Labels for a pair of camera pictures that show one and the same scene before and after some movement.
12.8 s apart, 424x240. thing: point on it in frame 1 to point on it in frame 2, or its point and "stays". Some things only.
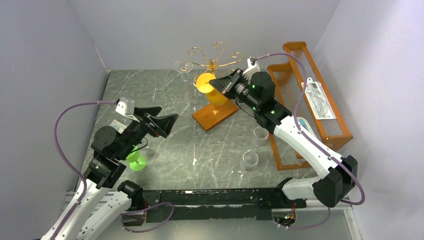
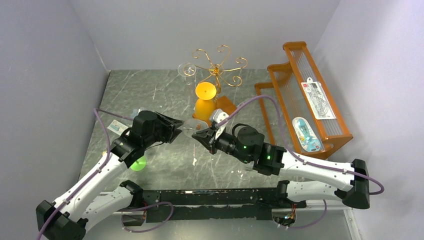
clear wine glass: (248, 165) stays
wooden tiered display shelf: (301, 89) stays
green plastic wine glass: (137, 162) stays
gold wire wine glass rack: (207, 117) to (218, 70)
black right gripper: (232, 84) to (212, 139)
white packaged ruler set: (319, 101) stays
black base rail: (217, 204) stays
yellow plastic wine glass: (214, 96) to (205, 104)
